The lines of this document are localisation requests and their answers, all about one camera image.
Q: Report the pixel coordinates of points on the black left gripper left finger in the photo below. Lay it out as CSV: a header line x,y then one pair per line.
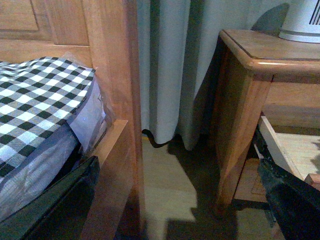
x,y
60,212

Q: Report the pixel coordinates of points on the wooden nightstand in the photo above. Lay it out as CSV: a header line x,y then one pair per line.
x,y
260,75

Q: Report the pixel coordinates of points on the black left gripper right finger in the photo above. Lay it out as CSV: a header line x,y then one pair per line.
x,y
294,203

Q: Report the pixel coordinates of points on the wooden bed frame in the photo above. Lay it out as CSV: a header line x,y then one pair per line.
x,y
102,34

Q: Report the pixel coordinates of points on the wooden drawer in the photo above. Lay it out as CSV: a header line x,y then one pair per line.
x,y
295,149

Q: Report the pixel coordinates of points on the white cylindrical air purifier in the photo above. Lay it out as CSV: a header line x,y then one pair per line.
x,y
302,22

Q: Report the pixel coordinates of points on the plastic wrapped mattress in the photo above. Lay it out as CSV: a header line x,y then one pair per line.
x,y
79,134

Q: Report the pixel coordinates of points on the black white checkered blanket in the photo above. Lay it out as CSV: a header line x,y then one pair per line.
x,y
36,98

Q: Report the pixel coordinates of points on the grey curtain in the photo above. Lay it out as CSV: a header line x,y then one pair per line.
x,y
179,58

